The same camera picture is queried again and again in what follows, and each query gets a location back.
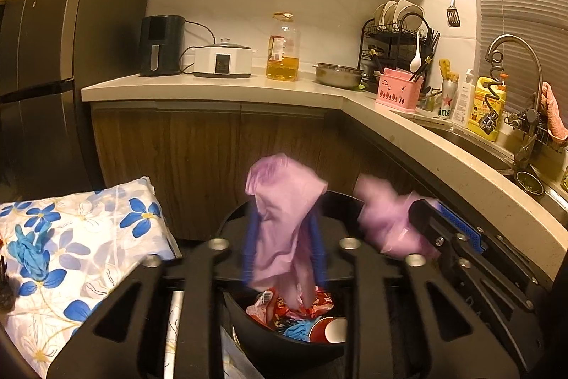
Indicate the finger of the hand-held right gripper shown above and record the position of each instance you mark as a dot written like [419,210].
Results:
[461,228]

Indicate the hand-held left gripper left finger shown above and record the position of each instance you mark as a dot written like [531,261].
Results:
[133,317]

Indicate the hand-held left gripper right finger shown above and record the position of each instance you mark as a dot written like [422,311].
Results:
[399,317]

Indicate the red paper cup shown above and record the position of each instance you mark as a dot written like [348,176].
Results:
[319,330]

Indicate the pink rubber glove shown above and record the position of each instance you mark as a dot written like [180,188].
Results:
[279,206]
[381,214]

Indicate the red foil wrapper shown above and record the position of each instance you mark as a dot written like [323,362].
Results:
[317,303]

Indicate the black trash bin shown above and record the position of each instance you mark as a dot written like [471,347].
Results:
[266,350]

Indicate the small metal bowl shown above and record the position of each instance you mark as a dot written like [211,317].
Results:
[529,182]

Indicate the steel sink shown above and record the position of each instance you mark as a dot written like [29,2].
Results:
[470,143]

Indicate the blue floral blanket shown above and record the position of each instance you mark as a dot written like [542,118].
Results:
[88,228]

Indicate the white plastic bottle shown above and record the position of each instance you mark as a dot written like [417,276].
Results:
[462,101]

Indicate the beer can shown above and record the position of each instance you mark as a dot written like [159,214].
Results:
[447,101]

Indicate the yellow detergent bottle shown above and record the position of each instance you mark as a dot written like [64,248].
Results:
[477,99]

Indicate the small glass jar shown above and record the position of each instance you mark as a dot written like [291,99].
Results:
[429,99]

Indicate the pink dish cloth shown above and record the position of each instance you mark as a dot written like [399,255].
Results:
[554,112]

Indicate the pink utensil holder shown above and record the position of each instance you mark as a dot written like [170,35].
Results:
[397,92]

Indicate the yellow sponge stick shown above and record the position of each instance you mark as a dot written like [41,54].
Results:
[449,70]

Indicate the white spoon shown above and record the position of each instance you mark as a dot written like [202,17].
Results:
[415,61]

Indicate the wooden lower cabinet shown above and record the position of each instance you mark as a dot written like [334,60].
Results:
[199,157]

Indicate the metal faucet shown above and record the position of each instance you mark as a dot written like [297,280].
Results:
[510,37]

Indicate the black dish rack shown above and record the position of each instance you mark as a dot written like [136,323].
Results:
[370,41]

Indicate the white plate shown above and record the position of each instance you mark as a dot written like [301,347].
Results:
[410,12]
[380,16]
[390,14]

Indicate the window blind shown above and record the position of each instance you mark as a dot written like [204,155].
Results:
[523,6]

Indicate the cooking oil bottle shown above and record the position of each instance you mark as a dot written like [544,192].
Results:
[283,59]

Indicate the white electric cooker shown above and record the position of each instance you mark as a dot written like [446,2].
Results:
[222,61]

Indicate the black air fryer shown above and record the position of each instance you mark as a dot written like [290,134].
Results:
[160,46]

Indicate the dark grey refrigerator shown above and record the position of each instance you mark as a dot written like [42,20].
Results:
[44,50]

